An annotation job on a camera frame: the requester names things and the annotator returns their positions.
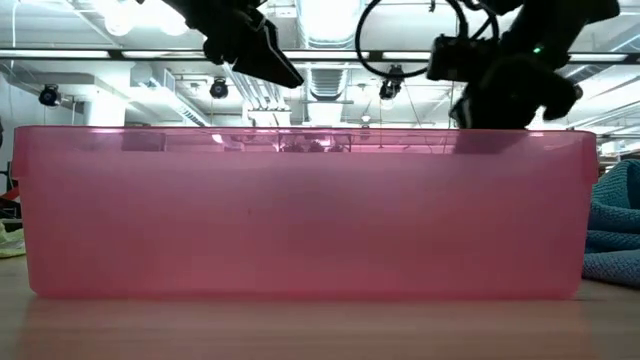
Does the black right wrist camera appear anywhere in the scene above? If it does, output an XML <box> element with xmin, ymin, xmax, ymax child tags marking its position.
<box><xmin>427</xmin><ymin>33</ymin><xmax>501</xmax><ymax>84</ymax></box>

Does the black ceiling light rail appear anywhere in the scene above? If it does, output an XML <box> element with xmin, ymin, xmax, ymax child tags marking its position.
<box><xmin>0</xmin><ymin>48</ymin><xmax>640</xmax><ymax>64</ymax></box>

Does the white ceiling air duct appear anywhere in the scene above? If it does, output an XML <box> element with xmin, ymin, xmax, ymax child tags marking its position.
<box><xmin>297</xmin><ymin>0</ymin><xmax>366</xmax><ymax>104</ymax></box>

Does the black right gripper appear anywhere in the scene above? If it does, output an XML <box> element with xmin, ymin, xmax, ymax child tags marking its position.
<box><xmin>448</xmin><ymin>53</ymin><xmax>585</xmax><ymax>155</ymax></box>

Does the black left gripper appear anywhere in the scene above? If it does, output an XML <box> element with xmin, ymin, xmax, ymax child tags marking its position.
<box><xmin>162</xmin><ymin>0</ymin><xmax>305</xmax><ymax>90</ymax></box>

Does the blue microfiber towel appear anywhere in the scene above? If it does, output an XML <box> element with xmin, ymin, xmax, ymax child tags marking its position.
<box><xmin>582</xmin><ymin>158</ymin><xmax>640</xmax><ymax>290</ymax></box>

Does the black ceiling spotlight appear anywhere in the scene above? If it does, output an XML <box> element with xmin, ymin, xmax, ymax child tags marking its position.
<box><xmin>38</xmin><ymin>83</ymin><xmax>62</xmax><ymax>108</ymax></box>
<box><xmin>208</xmin><ymin>77</ymin><xmax>230</xmax><ymax>100</ymax></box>
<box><xmin>378</xmin><ymin>64</ymin><xmax>406</xmax><ymax>101</ymax></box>

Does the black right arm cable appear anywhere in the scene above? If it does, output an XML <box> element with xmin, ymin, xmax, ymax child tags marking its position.
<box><xmin>355</xmin><ymin>0</ymin><xmax>470</xmax><ymax>80</ymax></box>

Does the pink translucent plastic bin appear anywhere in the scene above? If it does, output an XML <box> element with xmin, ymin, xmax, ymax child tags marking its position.
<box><xmin>12</xmin><ymin>125</ymin><xmax>600</xmax><ymax>302</ymax></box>

